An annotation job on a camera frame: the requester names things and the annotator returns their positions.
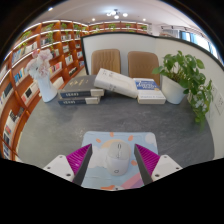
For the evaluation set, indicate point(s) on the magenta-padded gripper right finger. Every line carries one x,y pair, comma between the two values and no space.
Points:
158,165

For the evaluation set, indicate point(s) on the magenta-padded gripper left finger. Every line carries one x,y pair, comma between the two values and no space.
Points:
70,163

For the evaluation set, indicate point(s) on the white computer mouse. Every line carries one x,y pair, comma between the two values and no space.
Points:
118,160

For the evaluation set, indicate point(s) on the light blue printed mouse pad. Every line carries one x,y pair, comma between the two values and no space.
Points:
100,143

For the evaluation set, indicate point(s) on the thick dark hardcover book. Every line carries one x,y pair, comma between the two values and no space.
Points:
76,101
78,85

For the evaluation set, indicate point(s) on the blue and white book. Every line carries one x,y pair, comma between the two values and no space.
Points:
148,90

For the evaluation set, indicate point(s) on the thick white book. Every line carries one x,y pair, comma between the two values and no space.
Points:
115,81

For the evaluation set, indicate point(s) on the green plant in white pot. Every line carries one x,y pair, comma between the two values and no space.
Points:
180,66

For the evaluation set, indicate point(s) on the tan upholstered chair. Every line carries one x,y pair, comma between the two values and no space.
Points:
106,61
143,65

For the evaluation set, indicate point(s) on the pink and white flowers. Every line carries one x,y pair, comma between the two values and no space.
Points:
41,65

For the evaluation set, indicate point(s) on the orange wooden bookshelf unit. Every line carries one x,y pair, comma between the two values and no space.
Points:
20,66

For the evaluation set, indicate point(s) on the white desk partition panel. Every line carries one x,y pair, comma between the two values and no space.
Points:
140,41

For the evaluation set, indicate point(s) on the window with curtains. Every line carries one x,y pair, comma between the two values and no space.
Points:
196,40

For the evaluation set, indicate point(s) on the ceiling lamp with round bulbs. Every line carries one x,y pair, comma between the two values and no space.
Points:
116,14

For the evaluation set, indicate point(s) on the white wall socket plate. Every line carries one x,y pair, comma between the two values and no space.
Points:
214,92
220,104

